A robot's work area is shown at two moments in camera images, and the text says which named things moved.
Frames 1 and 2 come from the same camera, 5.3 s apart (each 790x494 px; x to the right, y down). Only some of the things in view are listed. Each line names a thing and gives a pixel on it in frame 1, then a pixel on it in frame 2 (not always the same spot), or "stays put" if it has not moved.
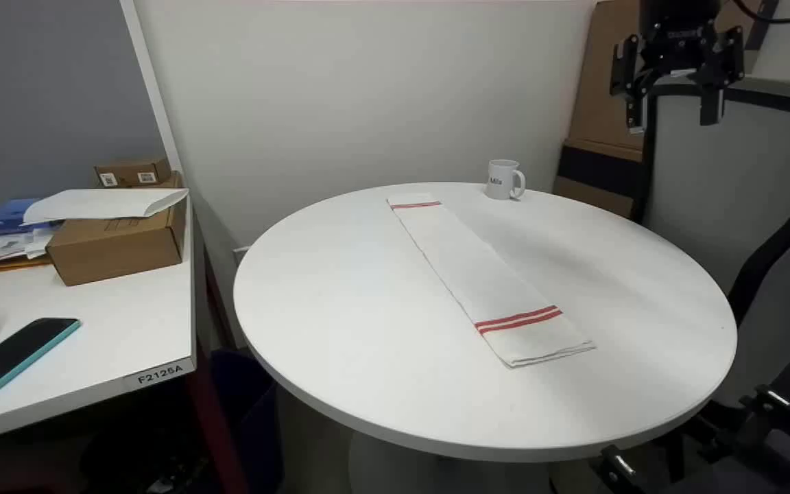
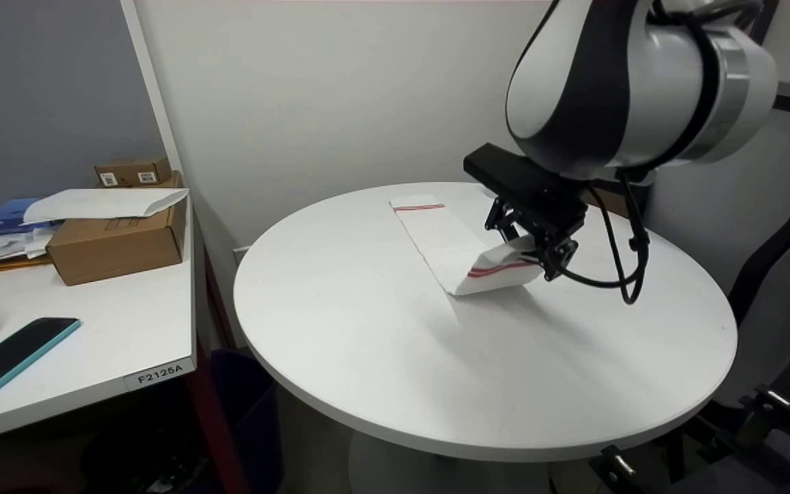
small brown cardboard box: x=135 y=176 stays put
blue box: x=8 y=217 stays put
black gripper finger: x=626 y=79 -> x=500 y=217
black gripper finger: x=715 y=72 -> x=555 y=259
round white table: x=348 y=319 stays put
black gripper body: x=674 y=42 -> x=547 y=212
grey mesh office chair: x=754 y=191 stays put
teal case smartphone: x=5 y=362 stays put
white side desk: x=138 y=330 stays put
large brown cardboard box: x=91 y=252 stays put
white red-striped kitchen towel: x=514 y=326 -> x=458 y=248
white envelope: x=105 y=205 stays put
